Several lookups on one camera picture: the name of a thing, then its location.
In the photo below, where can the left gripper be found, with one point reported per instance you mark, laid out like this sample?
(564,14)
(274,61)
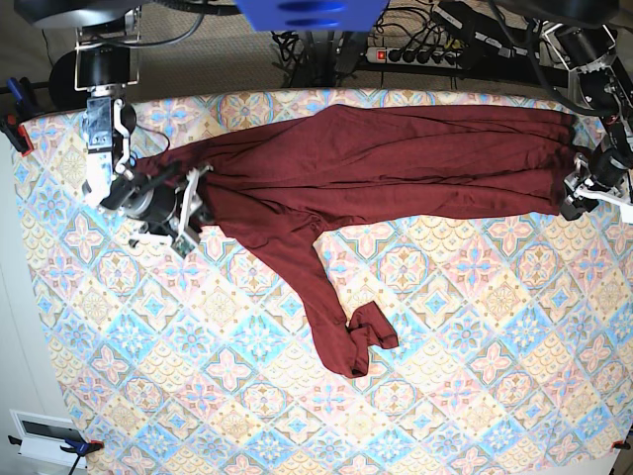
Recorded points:
(588,190)

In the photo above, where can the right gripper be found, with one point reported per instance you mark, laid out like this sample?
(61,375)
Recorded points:
(124,186)

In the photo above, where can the maroon t-shirt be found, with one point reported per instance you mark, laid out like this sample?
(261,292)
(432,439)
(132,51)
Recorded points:
(278,187)

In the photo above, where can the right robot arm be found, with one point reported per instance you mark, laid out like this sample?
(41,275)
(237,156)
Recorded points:
(105,66)

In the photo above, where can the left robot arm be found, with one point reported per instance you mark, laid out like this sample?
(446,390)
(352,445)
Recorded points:
(581,34)

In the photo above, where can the black round stool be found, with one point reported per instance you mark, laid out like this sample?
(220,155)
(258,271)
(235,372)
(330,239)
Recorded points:
(61,84)

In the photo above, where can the patterned tablecloth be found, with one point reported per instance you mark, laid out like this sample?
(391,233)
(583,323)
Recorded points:
(515,334)

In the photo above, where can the blue orange lower clamp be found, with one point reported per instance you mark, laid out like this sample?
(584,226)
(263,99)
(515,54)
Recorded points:
(74,447)

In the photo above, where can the orange right clamp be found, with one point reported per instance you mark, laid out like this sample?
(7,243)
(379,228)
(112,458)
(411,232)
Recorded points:
(621,445)

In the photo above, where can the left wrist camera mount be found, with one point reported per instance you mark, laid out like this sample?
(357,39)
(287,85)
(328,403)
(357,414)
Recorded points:
(601,190)

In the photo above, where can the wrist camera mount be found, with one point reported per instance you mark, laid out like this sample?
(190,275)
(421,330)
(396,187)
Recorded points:
(169,215)
(601,190)

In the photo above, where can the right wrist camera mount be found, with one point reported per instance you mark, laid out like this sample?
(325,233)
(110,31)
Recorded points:
(169,215)

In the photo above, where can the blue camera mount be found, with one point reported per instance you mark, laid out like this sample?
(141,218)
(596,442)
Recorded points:
(312,15)

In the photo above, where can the black power strip red switch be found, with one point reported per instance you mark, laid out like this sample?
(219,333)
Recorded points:
(412,56)

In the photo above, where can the white wall socket plate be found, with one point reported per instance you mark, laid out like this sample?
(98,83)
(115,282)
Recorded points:
(42,437)

